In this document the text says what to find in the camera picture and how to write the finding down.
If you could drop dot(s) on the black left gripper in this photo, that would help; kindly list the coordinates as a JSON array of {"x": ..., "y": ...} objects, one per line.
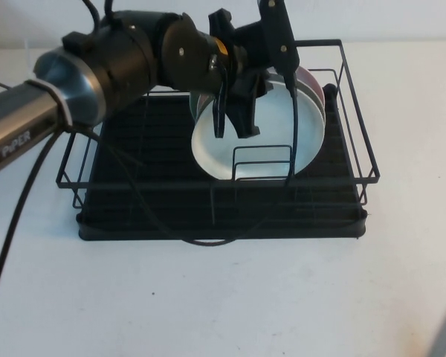
[{"x": 251, "y": 52}]

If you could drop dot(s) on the black plastic drip tray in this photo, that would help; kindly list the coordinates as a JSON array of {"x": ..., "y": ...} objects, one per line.
[{"x": 152, "y": 223}]

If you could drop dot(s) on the pink round plate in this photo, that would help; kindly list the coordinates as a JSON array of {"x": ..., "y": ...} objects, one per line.
[{"x": 312, "y": 83}]

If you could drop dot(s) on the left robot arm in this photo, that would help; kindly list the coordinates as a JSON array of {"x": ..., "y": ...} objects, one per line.
[{"x": 115, "y": 63}]

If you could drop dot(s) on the white round plate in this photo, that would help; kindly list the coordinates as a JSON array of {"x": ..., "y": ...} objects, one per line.
[{"x": 271, "y": 122}]

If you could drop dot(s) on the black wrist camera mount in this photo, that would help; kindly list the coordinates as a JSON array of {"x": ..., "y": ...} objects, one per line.
[{"x": 219, "y": 26}]

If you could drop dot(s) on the grey-blue round plate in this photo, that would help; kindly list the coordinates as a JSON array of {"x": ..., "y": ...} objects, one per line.
[{"x": 322, "y": 111}]

